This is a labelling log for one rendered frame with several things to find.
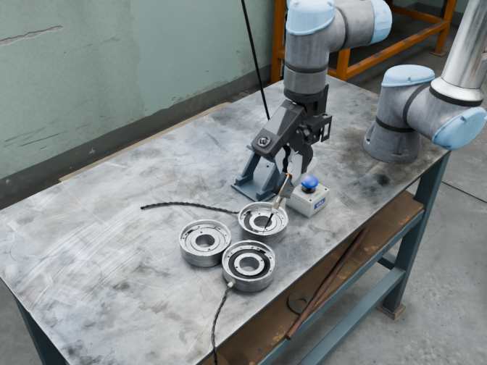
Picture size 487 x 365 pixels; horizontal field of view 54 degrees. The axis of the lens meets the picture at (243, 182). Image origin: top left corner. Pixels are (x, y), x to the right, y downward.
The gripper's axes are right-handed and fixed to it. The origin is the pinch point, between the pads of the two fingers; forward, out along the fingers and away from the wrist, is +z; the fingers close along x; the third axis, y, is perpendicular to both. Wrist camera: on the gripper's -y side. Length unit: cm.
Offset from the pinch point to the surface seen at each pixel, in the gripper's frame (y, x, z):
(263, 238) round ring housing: -8.0, -1.5, 10.1
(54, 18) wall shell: 25, 164, 15
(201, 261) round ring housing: -21.1, 2.5, 10.7
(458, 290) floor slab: 92, -17, 93
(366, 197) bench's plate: 22.3, -5.9, 13.2
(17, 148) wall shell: -7, 163, 69
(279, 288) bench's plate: -13.1, -11.1, 13.1
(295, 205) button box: 6.1, 2.4, 11.7
